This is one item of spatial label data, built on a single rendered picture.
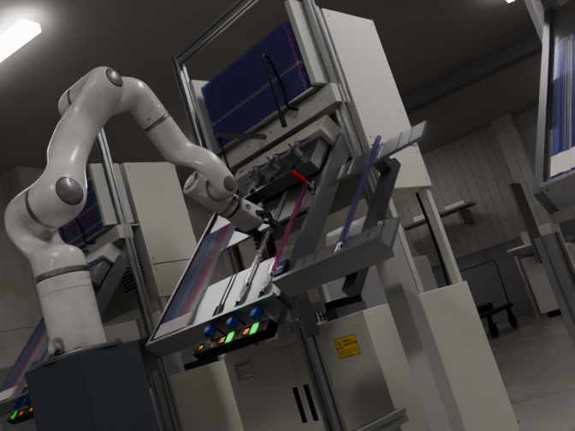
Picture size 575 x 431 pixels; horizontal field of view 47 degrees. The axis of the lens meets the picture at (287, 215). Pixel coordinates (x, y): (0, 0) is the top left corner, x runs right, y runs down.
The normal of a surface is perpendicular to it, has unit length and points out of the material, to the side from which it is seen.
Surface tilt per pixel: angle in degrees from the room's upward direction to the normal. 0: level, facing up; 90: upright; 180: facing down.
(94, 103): 119
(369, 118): 90
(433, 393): 90
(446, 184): 90
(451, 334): 90
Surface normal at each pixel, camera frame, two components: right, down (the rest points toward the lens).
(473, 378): 0.67, -0.34
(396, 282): -0.69, 0.07
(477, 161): -0.50, -0.01
